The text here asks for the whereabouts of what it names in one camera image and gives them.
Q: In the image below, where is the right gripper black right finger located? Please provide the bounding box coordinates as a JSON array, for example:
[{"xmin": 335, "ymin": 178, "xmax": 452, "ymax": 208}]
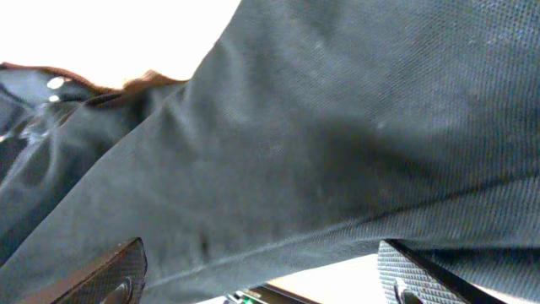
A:
[{"xmin": 377, "ymin": 240, "xmax": 504, "ymax": 304}]

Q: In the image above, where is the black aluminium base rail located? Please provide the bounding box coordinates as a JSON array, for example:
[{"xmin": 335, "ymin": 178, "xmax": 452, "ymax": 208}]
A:
[{"xmin": 224, "ymin": 284, "xmax": 319, "ymax": 304}]

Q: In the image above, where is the black t-shirt with logo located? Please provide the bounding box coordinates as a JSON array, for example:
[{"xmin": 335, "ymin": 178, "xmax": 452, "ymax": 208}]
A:
[{"xmin": 1, "ymin": 1, "xmax": 539, "ymax": 303}]

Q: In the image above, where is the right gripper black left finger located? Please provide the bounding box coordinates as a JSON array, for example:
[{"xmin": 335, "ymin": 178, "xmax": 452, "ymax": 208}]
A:
[{"xmin": 19, "ymin": 236, "xmax": 149, "ymax": 304}]

